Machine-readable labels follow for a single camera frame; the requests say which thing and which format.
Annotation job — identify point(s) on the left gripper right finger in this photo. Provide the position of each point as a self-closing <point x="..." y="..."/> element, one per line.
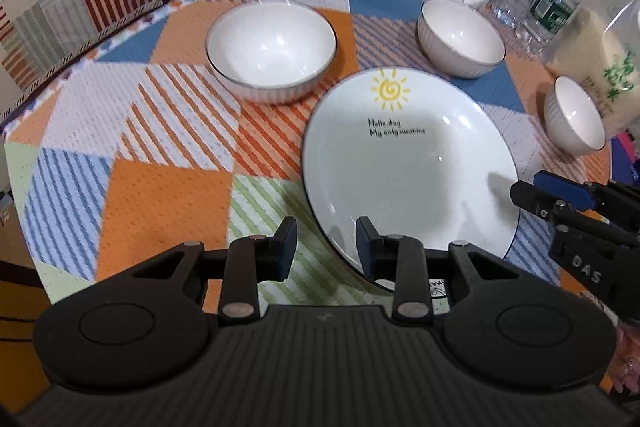
<point x="401" y="260"/>

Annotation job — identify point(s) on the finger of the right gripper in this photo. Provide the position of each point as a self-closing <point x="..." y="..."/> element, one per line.
<point x="548" y="191"/>

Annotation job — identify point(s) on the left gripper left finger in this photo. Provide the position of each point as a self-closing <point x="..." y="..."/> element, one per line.
<point x="250" y="260"/>

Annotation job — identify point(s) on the white bowl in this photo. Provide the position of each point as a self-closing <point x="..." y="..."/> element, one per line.
<point x="571" y="119"/>
<point x="271" y="51"/>
<point x="458" y="40"/>

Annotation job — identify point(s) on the white sun plate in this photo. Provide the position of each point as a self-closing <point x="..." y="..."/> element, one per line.
<point x="414" y="154"/>

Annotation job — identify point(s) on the rice bag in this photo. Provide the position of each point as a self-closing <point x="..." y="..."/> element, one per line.
<point x="599" y="48"/>

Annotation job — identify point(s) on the green label water bottle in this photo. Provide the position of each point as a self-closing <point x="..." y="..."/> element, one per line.
<point x="543" y="21"/>

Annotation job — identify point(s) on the patchwork tablecloth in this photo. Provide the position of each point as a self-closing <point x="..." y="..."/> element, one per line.
<point x="139" y="147"/>

